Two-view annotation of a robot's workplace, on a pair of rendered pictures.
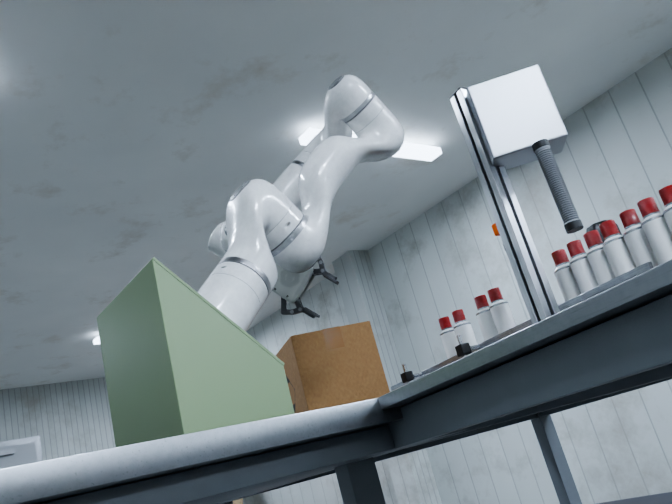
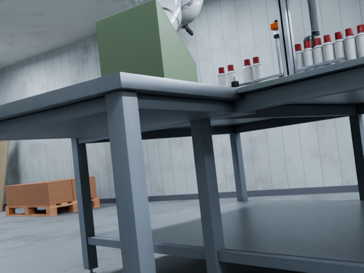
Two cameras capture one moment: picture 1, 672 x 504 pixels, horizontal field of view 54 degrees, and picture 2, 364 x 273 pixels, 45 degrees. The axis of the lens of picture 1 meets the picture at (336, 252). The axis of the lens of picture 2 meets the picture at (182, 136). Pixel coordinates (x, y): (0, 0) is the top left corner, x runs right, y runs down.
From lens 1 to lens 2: 0.71 m
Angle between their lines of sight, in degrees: 20
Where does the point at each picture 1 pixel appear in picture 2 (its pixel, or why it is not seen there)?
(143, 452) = (173, 83)
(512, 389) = (312, 89)
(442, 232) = not seen: hidden behind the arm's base
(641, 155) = (303, 7)
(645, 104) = not seen: outside the picture
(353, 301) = not seen: hidden behind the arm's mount
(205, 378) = (171, 62)
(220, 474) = (184, 102)
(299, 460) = (207, 106)
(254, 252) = (175, 7)
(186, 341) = (166, 43)
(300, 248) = (190, 12)
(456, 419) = (277, 100)
